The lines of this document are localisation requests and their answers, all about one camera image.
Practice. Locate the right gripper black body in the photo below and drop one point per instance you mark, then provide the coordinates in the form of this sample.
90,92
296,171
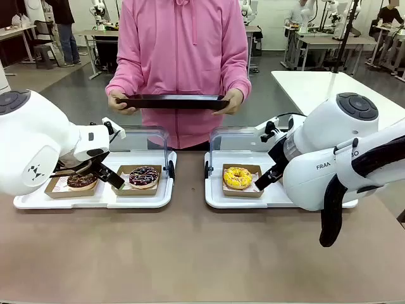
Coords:
280,153

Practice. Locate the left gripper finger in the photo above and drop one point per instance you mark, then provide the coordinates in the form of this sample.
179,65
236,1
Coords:
79,168
111,179

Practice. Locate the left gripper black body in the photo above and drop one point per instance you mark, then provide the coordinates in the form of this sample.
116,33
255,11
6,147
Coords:
100,159

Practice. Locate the black serving tray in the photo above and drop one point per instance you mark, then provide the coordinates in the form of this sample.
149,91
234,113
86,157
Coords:
172,102

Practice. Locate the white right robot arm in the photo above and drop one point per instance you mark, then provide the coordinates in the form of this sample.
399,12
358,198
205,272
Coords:
332,126

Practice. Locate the person's right forearm pink sleeve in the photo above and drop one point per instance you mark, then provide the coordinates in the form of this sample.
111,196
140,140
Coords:
123,79

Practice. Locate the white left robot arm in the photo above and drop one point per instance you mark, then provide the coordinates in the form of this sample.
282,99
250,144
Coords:
31,136

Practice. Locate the person's left forearm pink sleeve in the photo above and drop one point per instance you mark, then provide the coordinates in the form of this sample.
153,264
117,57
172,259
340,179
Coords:
239,76

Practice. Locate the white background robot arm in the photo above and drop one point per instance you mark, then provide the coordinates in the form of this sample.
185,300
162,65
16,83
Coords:
340,19
99,14

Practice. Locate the chocolate donut orange sprinkles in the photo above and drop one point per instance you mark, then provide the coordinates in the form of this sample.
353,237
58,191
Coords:
82,181

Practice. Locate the brown cardboard donut tray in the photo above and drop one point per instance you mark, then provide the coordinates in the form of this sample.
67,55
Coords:
72,193
240,193
136,191

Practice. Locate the yellow glazed sprinkled donut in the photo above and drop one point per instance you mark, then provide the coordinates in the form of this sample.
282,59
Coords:
237,178

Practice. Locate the chocolate donut colourful sprinkles drizzle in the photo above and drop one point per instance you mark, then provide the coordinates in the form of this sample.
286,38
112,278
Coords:
144,177

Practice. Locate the standing person in jeans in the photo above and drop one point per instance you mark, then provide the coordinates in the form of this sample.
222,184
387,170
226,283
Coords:
64,28

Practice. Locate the person torso pink hoodie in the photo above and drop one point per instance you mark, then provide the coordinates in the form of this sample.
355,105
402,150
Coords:
180,47

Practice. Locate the seated person white shirt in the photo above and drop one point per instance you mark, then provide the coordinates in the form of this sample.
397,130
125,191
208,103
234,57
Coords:
295,14

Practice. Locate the seated person black top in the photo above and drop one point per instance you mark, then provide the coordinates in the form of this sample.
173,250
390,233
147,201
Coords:
390,16

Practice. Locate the person's right hand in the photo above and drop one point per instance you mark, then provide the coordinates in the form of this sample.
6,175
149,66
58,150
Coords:
121,109

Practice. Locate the person's left hand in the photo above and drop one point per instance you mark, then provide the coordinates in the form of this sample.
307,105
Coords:
235,101

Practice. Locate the white display case base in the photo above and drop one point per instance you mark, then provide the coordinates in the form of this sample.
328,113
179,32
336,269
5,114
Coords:
142,202
215,190

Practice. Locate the clear plastic dome lid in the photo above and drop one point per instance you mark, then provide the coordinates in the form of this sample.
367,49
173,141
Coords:
158,131
216,133

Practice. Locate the white side table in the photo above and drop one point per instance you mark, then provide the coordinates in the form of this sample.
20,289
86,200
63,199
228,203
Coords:
303,88

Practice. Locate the grey plastic stool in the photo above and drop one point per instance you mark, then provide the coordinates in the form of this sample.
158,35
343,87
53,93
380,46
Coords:
46,55

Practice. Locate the grey background work table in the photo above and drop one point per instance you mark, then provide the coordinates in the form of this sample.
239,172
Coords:
95,33
332,41

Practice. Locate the black tripod pole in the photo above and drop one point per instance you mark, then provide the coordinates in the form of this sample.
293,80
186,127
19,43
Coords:
345,35

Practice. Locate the white background desk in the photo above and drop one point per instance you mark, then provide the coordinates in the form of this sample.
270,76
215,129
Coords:
16,31

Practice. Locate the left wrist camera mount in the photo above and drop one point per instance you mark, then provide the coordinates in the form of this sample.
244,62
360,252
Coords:
115,130

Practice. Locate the black lid hinge bracket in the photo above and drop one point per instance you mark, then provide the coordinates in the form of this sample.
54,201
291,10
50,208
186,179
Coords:
171,169
206,169

